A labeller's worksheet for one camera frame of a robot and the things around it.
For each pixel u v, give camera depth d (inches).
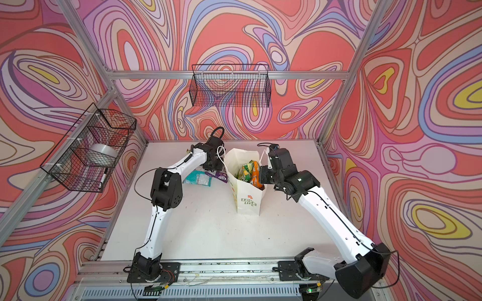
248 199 31.5
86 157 28.2
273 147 25.6
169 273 28.4
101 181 28.3
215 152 32.4
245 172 32.6
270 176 24.4
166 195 24.1
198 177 38.8
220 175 39.0
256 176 32.5
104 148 28.9
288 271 28.4
